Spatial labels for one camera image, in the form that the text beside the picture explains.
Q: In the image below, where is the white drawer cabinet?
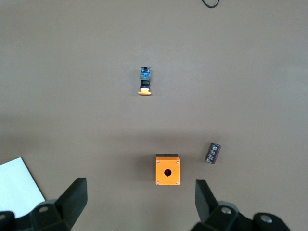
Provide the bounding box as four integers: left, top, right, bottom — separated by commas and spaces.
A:
0, 157, 46, 220

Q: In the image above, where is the black cylindrical capacitor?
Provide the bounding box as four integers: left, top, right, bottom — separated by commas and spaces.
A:
205, 142, 222, 165

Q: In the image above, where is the orange push button blue body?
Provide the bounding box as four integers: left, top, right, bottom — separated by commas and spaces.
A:
138, 66, 153, 96

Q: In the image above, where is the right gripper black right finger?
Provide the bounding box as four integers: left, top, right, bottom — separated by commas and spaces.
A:
190, 179, 292, 231

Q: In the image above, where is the black looped thin cable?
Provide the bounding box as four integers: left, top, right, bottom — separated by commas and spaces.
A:
201, 0, 221, 9

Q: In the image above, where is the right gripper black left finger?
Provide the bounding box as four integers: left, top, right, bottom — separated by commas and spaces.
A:
0, 177, 88, 231

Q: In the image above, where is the orange box with hole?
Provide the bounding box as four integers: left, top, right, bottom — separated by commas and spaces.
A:
155, 154, 181, 186

